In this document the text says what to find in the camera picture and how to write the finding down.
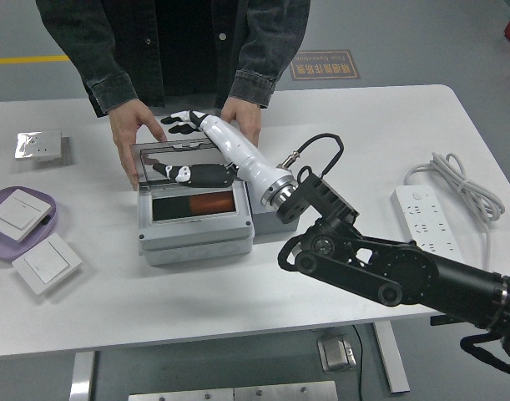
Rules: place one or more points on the person's right hand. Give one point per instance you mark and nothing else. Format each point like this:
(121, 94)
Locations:
(127, 125)

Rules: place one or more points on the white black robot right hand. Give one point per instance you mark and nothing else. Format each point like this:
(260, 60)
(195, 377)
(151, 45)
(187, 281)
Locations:
(238, 146)

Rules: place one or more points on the person's left hand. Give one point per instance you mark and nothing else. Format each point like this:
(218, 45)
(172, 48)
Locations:
(246, 117)

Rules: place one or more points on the orange cylinder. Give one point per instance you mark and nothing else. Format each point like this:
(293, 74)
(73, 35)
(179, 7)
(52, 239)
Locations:
(213, 202)

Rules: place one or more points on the grey junction box clear lid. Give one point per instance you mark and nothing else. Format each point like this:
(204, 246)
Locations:
(192, 238)

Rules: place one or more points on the person's left forearm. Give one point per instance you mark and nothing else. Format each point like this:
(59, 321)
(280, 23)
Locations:
(267, 54)

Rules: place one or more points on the person's right forearm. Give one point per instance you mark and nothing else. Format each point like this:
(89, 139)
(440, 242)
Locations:
(96, 58)

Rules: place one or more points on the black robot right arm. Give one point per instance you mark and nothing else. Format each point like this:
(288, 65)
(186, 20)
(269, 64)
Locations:
(409, 271)

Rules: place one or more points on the dark grey cube with hole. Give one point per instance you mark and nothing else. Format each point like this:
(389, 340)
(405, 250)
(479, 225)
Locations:
(271, 225)

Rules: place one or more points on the metal floor socket box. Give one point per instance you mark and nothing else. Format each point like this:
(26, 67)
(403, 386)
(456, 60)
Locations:
(336, 353)

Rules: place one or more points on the brown floor sign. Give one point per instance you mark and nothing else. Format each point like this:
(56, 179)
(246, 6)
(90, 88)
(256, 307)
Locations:
(327, 64)

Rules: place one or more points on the person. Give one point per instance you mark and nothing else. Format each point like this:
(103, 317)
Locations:
(183, 42)

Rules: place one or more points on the yellow floor tape line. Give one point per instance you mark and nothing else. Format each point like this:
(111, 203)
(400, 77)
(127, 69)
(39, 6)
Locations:
(25, 59)

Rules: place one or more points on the purple tray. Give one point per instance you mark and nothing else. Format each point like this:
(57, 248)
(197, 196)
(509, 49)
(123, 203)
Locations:
(0, 248)

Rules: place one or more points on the white table leg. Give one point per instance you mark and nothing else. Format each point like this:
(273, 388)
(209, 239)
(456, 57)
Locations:
(81, 376)
(392, 359)

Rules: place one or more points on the white wall socket in wrap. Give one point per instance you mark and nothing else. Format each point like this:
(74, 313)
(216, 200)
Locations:
(39, 144)

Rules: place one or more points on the white wall switch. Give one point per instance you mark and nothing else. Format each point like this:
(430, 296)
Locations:
(46, 263)
(16, 213)

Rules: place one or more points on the grey metal base plate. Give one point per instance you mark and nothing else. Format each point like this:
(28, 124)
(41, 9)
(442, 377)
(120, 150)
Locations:
(238, 393)

